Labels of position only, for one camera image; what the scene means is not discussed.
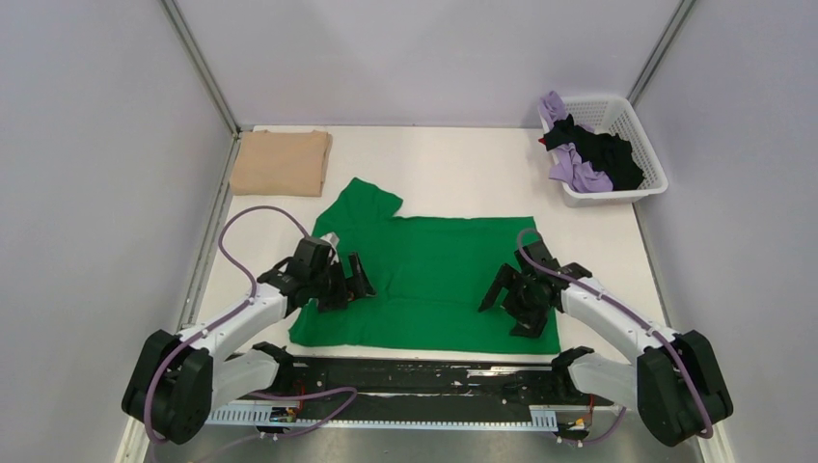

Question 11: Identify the white plastic basket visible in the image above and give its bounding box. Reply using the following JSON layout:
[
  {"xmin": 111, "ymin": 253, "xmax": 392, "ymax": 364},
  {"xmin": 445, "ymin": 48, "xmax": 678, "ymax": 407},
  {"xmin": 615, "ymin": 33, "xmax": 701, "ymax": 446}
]
[{"xmin": 537, "ymin": 95, "xmax": 668, "ymax": 207}]

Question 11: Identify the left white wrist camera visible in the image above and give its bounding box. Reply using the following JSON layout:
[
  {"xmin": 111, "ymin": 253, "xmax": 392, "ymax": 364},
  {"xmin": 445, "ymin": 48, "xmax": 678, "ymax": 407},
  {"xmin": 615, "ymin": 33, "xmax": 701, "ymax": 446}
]
[{"xmin": 321, "ymin": 232, "xmax": 340, "ymax": 250}]

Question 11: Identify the green t-shirt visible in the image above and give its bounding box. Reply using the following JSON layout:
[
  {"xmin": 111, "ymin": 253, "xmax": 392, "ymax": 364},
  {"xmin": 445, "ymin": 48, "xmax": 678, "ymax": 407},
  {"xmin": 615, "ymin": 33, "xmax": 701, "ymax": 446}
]
[{"xmin": 288, "ymin": 177, "xmax": 560, "ymax": 355}]

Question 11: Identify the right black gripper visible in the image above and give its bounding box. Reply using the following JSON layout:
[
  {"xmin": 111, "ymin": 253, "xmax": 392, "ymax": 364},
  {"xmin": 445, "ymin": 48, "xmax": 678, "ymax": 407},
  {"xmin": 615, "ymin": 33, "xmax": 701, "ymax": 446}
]
[{"xmin": 478, "ymin": 265, "xmax": 551, "ymax": 340}]

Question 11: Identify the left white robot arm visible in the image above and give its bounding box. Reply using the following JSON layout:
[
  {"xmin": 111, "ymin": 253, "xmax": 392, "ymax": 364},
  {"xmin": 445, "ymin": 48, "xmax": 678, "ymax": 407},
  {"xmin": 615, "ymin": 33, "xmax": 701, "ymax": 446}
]
[{"xmin": 122, "ymin": 233, "xmax": 376, "ymax": 444}]

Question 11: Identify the folded beige t-shirt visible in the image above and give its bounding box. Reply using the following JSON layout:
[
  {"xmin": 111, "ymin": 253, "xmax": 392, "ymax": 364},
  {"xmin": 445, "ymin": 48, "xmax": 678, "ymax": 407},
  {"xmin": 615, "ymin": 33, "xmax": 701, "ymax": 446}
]
[{"xmin": 230, "ymin": 130, "xmax": 333, "ymax": 198}]

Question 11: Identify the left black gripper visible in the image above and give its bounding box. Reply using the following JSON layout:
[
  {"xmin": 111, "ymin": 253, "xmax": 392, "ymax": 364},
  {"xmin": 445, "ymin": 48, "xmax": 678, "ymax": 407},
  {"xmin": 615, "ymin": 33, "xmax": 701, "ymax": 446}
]
[{"xmin": 310, "ymin": 252, "xmax": 377, "ymax": 313}]

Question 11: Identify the lilac t-shirt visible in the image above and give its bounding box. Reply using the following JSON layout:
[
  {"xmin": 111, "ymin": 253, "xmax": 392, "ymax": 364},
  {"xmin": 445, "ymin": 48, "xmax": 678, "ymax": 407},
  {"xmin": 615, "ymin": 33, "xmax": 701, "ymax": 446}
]
[{"xmin": 538, "ymin": 91, "xmax": 614, "ymax": 193}]

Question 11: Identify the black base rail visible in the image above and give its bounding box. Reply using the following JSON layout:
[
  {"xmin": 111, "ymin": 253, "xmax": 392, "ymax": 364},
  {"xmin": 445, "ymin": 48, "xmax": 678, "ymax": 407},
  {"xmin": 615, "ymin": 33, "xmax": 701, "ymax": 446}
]
[{"xmin": 264, "ymin": 357, "xmax": 610, "ymax": 427}]

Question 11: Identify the black t-shirt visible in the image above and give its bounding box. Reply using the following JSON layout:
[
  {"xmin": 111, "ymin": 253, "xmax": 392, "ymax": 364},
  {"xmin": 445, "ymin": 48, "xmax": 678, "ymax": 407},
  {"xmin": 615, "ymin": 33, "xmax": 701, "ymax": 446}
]
[{"xmin": 544, "ymin": 116, "xmax": 644, "ymax": 192}]

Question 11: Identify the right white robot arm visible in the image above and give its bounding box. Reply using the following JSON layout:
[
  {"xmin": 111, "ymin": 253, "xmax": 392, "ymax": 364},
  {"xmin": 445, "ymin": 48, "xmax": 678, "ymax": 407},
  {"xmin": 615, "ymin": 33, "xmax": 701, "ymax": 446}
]
[{"xmin": 478, "ymin": 239, "xmax": 734, "ymax": 447}]

